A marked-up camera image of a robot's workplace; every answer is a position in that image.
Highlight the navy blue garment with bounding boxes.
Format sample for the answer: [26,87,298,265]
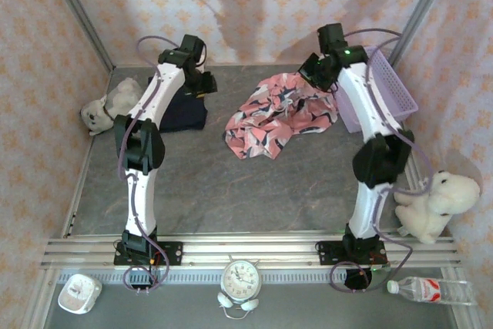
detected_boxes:
[148,74,210,134]

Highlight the pink whale print shorts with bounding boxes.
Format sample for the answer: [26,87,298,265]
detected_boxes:
[223,72,340,162]

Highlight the purple plastic laundry basket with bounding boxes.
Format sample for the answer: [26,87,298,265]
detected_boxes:
[334,45,420,135]

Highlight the grey white plush dog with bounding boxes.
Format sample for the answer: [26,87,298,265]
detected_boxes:
[79,77,146,137]

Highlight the cream white plush dog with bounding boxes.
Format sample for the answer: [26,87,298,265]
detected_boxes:
[394,170,481,244]

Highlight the white twin bell alarm clock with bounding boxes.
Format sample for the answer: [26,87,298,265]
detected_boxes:
[220,254,263,305]

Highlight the small white square clock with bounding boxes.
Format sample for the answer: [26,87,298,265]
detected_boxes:
[57,274,103,315]

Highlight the clear water bottle red label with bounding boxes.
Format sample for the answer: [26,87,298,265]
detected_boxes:
[386,276,478,306]

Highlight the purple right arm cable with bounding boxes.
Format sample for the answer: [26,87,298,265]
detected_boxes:
[330,27,441,292]

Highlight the aluminium frame post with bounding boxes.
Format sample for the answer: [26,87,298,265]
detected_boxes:
[384,0,459,74]
[40,0,116,72]

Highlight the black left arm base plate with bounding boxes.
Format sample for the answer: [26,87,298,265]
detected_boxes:
[113,241,183,267]

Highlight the aluminium mounting rail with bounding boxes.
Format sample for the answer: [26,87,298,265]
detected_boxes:
[40,233,463,270]

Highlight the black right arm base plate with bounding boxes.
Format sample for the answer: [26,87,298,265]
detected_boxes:
[314,240,391,267]

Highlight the grey slotted cable duct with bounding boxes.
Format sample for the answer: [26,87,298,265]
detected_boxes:
[56,269,390,286]

